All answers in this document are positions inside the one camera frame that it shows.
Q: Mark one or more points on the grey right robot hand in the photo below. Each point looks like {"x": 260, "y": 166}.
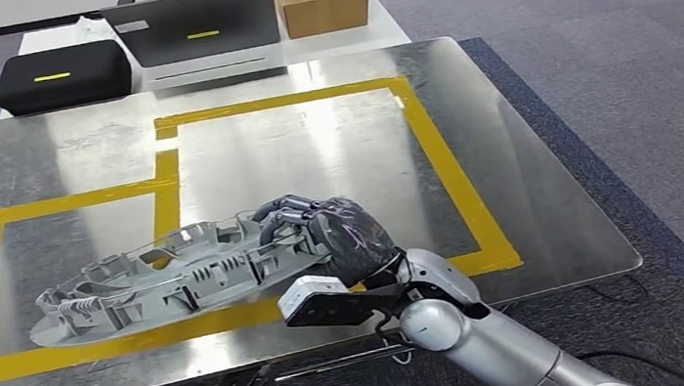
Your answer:
{"x": 354, "y": 236}

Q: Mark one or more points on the grey plastic wheel hubcap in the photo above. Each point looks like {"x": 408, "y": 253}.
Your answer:
{"x": 154, "y": 306}

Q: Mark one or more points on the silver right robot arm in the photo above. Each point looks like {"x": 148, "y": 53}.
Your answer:
{"x": 491, "y": 349}

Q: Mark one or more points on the steel workbench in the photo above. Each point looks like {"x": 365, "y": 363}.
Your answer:
{"x": 310, "y": 143}

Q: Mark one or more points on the white table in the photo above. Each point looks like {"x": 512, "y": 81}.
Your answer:
{"x": 387, "y": 32}

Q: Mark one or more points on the brown cardboard box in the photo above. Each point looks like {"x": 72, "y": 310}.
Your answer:
{"x": 323, "y": 11}

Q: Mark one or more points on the dark grey laptop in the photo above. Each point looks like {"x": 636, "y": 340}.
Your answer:
{"x": 190, "y": 21}

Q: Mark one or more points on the black zip case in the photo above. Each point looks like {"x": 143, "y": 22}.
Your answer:
{"x": 60, "y": 76}

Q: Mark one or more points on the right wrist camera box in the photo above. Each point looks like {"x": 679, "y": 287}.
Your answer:
{"x": 323, "y": 305}

